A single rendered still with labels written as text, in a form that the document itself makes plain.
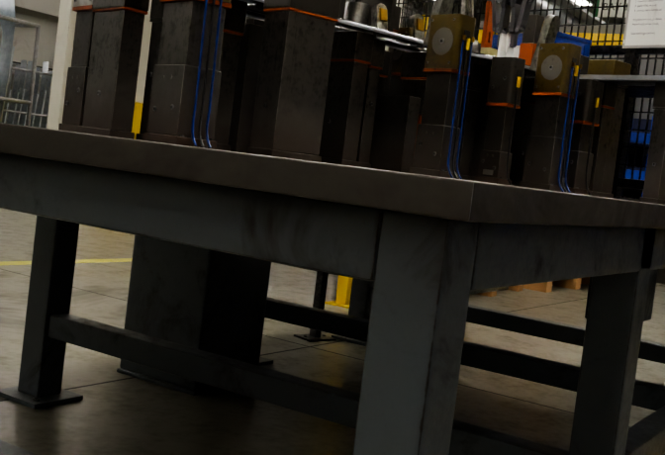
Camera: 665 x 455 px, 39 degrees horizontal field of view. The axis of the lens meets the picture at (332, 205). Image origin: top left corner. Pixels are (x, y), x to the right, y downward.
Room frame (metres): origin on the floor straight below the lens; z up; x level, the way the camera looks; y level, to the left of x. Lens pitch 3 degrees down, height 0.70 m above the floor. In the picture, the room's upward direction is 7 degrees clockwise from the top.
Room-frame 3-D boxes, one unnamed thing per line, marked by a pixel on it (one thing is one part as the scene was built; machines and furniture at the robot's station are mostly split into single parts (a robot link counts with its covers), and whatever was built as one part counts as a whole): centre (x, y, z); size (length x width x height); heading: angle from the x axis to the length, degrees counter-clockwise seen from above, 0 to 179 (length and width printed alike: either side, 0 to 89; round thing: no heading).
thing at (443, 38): (2.02, -0.22, 0.87); 0.12 x 0.07 x 0.35; 42
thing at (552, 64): (2.23, -0.50, 0.87); 0.12 x 0.07 x 0.35; 42
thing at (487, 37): (2.62, -0.37, 0.95); 0.03 x 0.01 x 0.50; 132
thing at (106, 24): (1.71, 0.42, 0.84); 0.12 x 0.05 x 0.29; 42
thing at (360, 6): (2.35, 0.01, 0.95); 0.18 x 0.13 x 0.49; 132
